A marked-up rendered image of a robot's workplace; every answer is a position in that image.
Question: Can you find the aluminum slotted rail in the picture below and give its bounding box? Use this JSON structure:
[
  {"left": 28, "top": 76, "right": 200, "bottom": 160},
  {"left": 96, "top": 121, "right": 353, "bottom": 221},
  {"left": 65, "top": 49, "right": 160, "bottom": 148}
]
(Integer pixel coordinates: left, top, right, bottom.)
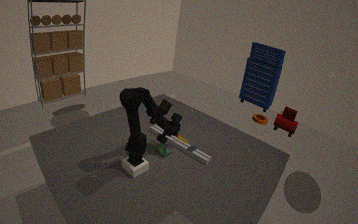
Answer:
[{"left": 150, "top": 125, "right": 212, "bottom": 164}]

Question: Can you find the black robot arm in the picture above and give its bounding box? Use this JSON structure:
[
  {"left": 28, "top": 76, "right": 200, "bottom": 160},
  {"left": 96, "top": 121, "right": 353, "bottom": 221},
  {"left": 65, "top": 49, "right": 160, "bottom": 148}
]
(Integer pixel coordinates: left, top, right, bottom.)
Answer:
[{"left": 120, "top": 87, "right": 181, "bottom": 166}]

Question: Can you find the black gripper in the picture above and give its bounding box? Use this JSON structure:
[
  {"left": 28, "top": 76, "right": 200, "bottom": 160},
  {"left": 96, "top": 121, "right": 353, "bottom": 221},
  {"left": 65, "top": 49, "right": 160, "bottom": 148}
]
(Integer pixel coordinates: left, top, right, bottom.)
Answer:
[{"left": 157, "top": 113, "right": 182, "bottom": 144}]

